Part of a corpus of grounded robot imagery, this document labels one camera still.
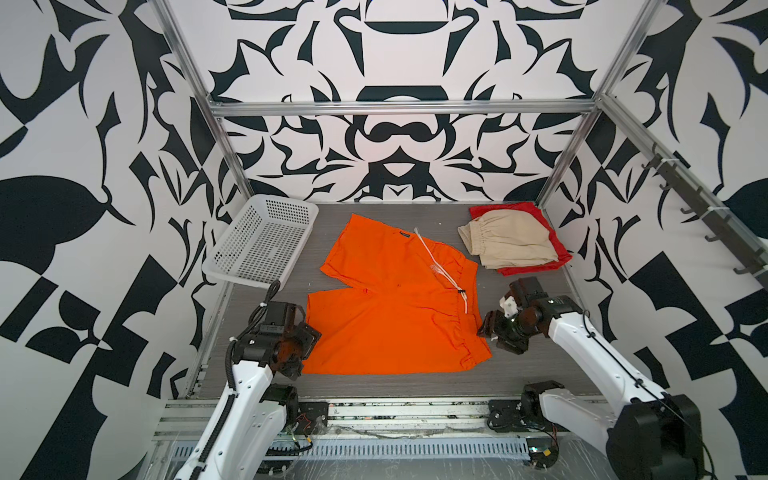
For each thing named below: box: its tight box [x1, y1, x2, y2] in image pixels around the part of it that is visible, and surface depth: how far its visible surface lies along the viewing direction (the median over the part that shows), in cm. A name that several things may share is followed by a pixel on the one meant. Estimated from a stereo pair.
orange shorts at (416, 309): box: [302, 214, 493, 374], surface depth 95 cm
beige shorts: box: [457, 210, 559, 270], surface depth 104 cm
